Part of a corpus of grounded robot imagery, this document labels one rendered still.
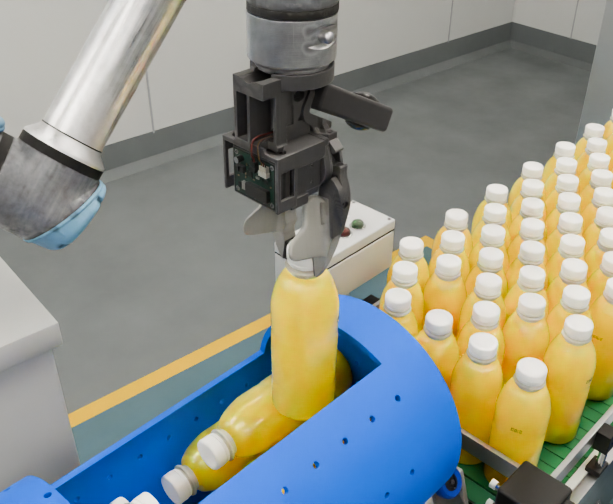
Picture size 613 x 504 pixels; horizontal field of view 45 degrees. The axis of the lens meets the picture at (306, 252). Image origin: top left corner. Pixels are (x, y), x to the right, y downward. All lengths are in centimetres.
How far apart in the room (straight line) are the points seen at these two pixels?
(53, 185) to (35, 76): 266
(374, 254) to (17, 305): 59
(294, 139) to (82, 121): 43
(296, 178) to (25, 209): 47
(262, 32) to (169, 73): 337
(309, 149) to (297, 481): 32
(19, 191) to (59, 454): 41
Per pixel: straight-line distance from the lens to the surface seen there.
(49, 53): 366
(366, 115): 70
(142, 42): 103
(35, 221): 102
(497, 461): 110
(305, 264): 73
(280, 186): 63
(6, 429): 113
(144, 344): 279
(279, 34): 60
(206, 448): 88
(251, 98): 62
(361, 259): 128
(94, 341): 284
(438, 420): 86
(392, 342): 85
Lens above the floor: 178
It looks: 34 degrees down
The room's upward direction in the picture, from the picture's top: straight up
